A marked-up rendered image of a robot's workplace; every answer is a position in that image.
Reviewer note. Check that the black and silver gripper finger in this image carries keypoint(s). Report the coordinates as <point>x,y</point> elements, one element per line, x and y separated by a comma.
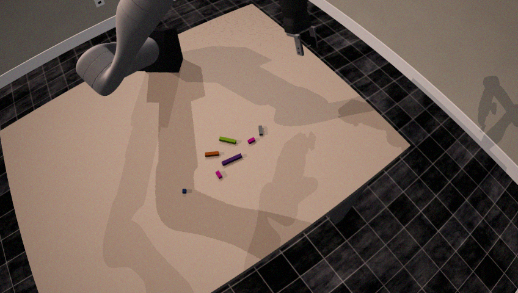
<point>299,47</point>
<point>313,38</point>

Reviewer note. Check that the purple rod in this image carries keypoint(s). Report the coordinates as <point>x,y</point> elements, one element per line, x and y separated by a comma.
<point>232,159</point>

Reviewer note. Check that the orange rod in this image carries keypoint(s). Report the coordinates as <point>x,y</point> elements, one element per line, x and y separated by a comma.
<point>209,154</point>

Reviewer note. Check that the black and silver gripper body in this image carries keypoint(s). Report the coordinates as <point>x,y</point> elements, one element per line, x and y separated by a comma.
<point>295,15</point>

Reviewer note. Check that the lime green rod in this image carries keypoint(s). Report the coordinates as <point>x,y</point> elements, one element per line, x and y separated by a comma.
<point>224,139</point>

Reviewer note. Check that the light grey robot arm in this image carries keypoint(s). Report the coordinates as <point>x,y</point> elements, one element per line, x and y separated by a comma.
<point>103,67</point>

